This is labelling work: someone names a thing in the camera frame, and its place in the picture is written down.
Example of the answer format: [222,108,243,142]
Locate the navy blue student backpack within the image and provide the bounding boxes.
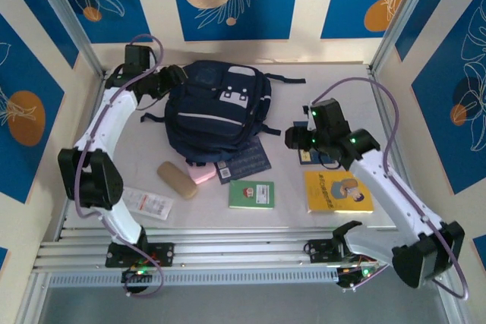
[140,59,307,168]

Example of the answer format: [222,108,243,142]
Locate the yellow book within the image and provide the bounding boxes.
[304,170,375,215]

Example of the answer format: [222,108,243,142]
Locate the dark book with text cover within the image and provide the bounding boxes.
[213,134,273,186]

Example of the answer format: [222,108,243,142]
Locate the small green book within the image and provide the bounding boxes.
[228,179,276,210]

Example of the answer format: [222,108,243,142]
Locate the pink pencil case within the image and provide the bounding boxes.
[185,163,218,185]

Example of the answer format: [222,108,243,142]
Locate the tan glasses case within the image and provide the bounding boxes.
[156,160,199,200]

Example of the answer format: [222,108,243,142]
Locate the white plastic packet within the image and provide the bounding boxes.
[121,187,174,221]

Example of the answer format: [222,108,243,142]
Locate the blue poster white flower outline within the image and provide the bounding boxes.
[48,0,153,44]

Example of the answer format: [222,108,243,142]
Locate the blue poster beige circle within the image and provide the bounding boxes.
[168,0,303,42]

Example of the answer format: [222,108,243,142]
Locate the blue poster dark circle flower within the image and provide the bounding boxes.
[412,0,486,195]

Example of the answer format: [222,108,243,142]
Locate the black base electronics board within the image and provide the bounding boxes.
[336,262,381,289]
[121,266,153,284]

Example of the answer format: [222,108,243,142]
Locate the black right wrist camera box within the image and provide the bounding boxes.
[309,99,349,132]

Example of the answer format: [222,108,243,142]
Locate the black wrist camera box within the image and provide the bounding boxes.
[124,45,152,71]
[309,99,349,132]

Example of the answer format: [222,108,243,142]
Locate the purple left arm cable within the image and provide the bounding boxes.
[74,33,166,299]

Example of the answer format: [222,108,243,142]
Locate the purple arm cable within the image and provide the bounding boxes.
[309,77,470,300]
[74,33,166,299]

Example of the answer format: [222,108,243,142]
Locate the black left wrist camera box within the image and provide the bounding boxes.
[124,45,152,71]

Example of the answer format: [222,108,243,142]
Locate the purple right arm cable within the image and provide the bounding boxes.
[309,77,470,300]

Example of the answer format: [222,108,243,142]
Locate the aluminium table side rail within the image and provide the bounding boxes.
[52,69,111,242]
[367,68,428,234]

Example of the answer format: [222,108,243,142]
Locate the aluminium frame post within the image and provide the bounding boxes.
[14,271,50,324]
[26,0,108,80]
[432,263,472,324]
[368,0,443,74]

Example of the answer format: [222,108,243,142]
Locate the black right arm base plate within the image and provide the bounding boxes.
[306,238,377,264]

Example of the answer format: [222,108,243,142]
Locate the aluminium rail frame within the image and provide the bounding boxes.
[32,226,451,275]

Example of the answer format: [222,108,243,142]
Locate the grey slotted cable duct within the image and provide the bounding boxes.
[47,269,339,289]

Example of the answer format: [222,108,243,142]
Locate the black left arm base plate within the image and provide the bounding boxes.
[105,242,175,269]

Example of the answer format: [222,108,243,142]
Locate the aluminium lower frame post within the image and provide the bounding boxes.
[14,271,50,324]
[432,263,472,324]

